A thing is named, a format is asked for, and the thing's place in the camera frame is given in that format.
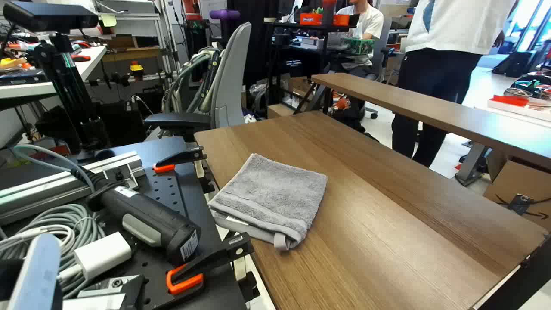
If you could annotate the grey metal bench leg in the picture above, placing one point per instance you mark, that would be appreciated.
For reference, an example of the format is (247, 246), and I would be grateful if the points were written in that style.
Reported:
(474, 164)

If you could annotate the black shelf rack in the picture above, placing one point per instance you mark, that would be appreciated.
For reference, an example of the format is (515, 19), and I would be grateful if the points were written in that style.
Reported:
(281, 52)

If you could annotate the grey office chair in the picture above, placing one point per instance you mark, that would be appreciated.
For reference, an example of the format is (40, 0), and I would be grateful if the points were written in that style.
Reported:
(229, 86)

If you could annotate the yellow small object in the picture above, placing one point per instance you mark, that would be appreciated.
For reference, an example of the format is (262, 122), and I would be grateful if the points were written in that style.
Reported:
(136, 67)

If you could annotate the white desk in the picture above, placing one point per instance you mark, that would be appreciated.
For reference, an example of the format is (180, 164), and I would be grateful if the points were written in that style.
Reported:
(35, 86)

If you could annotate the brown cardboard box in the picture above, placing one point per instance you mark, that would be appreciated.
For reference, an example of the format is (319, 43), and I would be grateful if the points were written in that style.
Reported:
(519, 181)

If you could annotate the black camera tripod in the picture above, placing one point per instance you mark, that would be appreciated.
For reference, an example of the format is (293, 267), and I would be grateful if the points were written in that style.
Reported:
(71, 95)

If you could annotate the grey folded towel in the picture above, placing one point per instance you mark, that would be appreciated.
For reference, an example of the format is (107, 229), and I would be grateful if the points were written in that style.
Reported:
(269, 195)

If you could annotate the black labelled box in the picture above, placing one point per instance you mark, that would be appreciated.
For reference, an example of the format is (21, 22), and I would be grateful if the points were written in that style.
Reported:
(114, 293)

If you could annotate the black perforated mounting board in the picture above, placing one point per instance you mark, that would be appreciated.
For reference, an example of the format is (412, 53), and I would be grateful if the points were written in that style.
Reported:
(186, 198)

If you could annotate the standing person white shirt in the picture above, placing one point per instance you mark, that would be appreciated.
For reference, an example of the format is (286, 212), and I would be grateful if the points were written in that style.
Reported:
(441, 52)

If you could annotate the purple round object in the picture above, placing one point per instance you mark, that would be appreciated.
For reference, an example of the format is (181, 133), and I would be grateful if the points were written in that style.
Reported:
(224, 14)

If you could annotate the black clamp orange trigger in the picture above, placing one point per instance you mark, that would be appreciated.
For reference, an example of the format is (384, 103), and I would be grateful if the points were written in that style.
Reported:
(198, 269)

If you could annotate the white power adapter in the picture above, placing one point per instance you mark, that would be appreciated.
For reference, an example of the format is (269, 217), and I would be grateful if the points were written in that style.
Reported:
(104, 253)

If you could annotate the black stereo camera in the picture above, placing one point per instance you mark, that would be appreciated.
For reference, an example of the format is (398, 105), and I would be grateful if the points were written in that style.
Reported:
(49, 14)

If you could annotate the long wooden bench board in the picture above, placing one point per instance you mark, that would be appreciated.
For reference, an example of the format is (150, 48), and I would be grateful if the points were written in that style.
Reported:
(436, 112)

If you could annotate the seated person white shirt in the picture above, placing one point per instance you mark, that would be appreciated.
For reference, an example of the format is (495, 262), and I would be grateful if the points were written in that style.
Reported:
(367, 22)

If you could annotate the pale blue rounded panel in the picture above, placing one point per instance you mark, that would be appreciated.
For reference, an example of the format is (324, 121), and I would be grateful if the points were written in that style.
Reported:
(35, 276)

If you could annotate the red flat tool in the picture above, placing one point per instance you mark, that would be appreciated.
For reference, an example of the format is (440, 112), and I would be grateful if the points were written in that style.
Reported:
(510, 100)

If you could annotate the black grey handheld device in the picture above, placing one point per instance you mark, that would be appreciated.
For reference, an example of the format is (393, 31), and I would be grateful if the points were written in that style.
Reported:
(152, 221)

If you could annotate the aluminium extrusion rail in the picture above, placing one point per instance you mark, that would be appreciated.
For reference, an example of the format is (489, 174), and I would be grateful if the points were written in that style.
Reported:
(52, 183)

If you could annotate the orange storage bin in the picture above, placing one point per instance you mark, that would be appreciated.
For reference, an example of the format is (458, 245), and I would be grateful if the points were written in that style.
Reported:
(321, 19)

